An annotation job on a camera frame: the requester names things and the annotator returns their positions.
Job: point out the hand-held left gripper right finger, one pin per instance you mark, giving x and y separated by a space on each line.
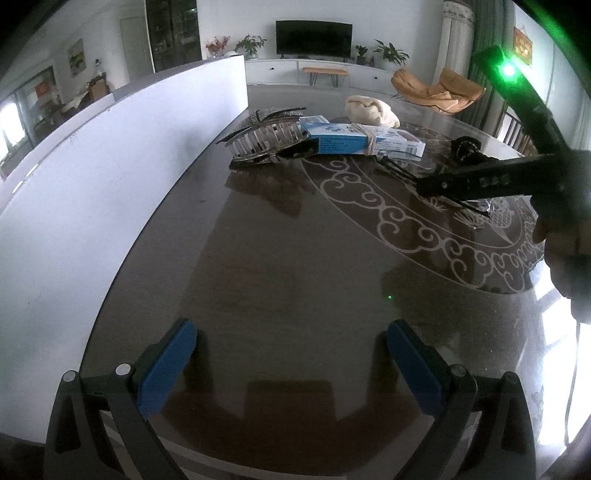
415 369

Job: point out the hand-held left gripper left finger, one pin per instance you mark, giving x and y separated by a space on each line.
166 369

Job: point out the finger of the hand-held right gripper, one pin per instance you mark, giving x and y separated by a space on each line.
443 184
466 205

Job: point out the blue medicine box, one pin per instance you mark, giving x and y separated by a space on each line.
341 144

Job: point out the black hair clip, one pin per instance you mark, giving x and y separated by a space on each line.
298 150

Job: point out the silver blister pack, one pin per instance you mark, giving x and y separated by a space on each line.
249 119

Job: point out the dark patterned desktop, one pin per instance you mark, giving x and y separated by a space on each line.
286 286

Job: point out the person's right hand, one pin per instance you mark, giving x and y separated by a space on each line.
565 272

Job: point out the black scrunchie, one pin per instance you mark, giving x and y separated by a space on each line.
466 148

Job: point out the dark wooden chair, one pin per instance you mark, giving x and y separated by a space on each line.
515 131

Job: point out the tan rubber band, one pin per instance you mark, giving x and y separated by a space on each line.
369 141

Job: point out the orange lounge chair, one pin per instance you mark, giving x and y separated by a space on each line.
429 94

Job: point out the cream cloth bundle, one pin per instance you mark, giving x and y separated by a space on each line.
369 110

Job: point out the grey curtain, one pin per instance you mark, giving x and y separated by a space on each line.
489 55

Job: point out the large green potted plant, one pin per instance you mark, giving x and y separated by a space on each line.
391 51

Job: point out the covered standing air conditioner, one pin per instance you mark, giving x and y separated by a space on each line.
455 41

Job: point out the small green potted plant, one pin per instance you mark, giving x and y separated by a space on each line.
361 54

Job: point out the wooden bench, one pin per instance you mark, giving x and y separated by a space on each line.
325 71

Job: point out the black television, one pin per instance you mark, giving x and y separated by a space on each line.
314 38

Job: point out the white partition board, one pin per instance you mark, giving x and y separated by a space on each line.
92 184

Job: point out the white television cabinet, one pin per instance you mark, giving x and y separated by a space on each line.
277 71

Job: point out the bushy green potted plant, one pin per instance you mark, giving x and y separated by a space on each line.
250 46

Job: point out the red flowers in vase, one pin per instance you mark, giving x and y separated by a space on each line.
217 46

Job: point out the brown cardboard boxes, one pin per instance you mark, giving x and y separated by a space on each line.
99 87

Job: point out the dark display cabinet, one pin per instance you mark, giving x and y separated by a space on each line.
173 34

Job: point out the white door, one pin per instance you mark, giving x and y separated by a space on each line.
136 50

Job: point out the red wall hanging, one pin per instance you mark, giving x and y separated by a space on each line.
522 42

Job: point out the wall painting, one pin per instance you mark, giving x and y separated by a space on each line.
76 56

